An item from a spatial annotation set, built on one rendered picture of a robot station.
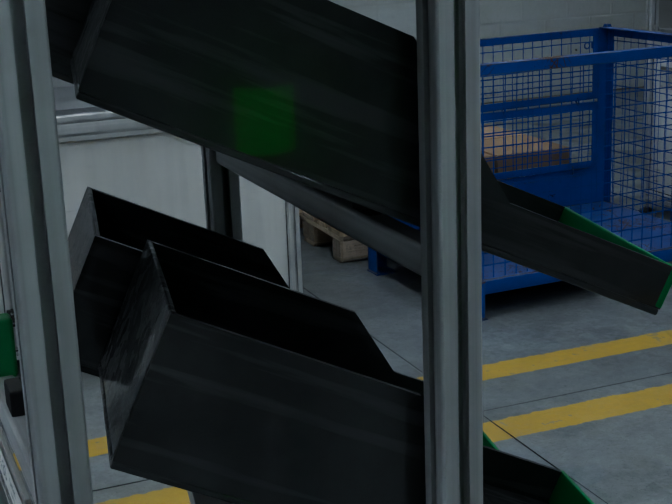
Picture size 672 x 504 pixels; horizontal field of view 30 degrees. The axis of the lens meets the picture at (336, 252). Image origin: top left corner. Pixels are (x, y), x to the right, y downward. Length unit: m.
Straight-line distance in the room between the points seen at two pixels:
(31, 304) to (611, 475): 3.18
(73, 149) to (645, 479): 2.15
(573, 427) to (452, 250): 3.37
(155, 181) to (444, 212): 3.94
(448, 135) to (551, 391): 3.65
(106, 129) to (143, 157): 0.17
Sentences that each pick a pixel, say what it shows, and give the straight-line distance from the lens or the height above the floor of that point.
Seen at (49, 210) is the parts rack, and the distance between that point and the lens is 0.46.
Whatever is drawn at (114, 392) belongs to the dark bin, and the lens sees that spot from 0.60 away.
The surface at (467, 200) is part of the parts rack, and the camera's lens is 0.52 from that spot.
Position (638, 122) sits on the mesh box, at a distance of 5.06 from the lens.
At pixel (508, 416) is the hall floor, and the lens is 3.95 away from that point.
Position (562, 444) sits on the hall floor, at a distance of 3.77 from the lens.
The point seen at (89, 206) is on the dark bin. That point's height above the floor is 1.37.
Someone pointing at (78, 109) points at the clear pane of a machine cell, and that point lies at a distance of 4.33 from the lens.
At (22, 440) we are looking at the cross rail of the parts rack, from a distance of 0.58.
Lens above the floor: 1.53
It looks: 15 degrees down
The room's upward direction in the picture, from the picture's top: 2 degrees counter-clockwise
